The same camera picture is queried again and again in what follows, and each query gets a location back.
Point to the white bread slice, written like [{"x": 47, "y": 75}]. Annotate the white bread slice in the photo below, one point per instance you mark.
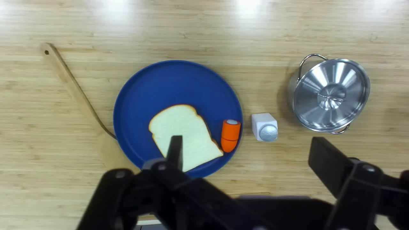
[{"x": 198, "y": 147}]

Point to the orange carrot piece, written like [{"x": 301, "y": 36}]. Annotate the orange carrot piece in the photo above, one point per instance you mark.
[{"x": 230, "y": 135}]

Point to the steel pot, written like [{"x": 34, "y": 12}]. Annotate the steel pot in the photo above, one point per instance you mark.
[{"x": 298, "y": 98}]

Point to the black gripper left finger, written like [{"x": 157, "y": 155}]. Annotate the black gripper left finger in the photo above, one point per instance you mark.
[{"x": 175, "y": 151}]

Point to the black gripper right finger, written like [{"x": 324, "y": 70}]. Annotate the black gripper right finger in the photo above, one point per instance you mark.
[{"x": 331, "y": 167}]

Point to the white salt shaker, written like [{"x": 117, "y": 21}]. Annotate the white salt shaker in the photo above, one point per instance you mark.
[{"x": 264, "y": 127}]

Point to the wooden spatula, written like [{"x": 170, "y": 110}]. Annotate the wooden spatula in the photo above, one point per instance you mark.
[{"x": 51, "y": 54}]

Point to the blue round plate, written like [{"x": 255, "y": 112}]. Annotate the blue round plate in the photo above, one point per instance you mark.
[{"x": 160, "y": 86}]

